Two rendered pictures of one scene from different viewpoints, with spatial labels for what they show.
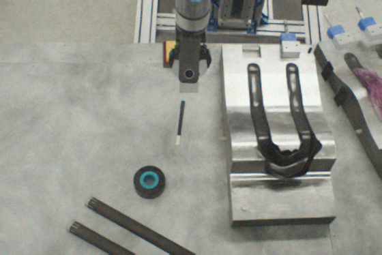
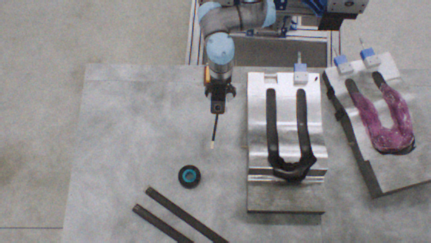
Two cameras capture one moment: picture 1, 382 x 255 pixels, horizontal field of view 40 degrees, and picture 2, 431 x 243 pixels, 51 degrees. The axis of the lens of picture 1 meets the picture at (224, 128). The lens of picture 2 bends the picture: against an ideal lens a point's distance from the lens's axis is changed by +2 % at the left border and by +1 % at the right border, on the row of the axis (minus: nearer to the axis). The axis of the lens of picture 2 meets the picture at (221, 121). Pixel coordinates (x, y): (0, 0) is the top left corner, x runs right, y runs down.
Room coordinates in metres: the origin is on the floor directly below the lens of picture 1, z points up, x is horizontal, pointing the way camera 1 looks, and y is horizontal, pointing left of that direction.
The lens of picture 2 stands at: (0.13, -0.04, 2.37)
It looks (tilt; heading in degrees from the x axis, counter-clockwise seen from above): 70 degrees down; 15
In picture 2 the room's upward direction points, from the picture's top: 1 degrees clockwise
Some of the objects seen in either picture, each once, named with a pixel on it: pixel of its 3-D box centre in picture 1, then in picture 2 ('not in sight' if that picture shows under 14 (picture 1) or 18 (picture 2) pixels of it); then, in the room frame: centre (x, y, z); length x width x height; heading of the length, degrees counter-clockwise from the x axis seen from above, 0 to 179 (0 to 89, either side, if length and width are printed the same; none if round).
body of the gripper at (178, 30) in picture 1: (190, 33); (220, 75); (0.75, 0.12, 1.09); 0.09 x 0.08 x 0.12; 14
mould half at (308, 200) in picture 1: (275, 126); (284, 139); (0.67, -0.13, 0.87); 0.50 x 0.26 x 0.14; 14
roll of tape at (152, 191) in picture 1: (149, 182); (189, 177); (0.46, 0.16, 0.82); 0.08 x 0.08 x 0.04
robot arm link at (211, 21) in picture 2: not in sight; (218, 22); (0.84, 0.15, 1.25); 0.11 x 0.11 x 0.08; 29
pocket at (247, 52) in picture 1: (250, 54); (270, 80); (0.88, -0.03, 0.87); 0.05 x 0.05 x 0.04; 14
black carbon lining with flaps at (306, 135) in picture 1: (282, 112); (289, 130); (0.69, -0.14, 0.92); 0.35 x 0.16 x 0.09; 14
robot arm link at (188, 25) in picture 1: (190, 13); (219, 66); (0.74, 0.12, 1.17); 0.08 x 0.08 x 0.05
